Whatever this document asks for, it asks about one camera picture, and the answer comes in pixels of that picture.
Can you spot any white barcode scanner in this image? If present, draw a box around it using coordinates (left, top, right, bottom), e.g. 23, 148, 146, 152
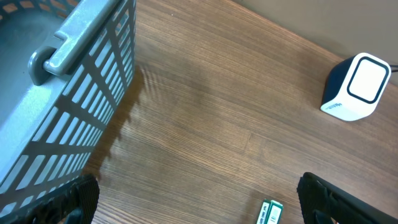
320, 52, 392, 121

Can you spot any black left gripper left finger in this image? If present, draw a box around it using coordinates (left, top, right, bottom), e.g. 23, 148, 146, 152
1, 174, 100, 224

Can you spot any grey plastic basket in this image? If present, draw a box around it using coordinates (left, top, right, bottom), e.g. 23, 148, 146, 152
1, 0, 136, 216

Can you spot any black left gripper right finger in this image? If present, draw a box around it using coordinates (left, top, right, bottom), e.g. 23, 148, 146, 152
297, 172, 397, 224

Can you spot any green white gum pack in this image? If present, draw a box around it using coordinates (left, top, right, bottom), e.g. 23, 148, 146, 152
256, 199, 284, 224

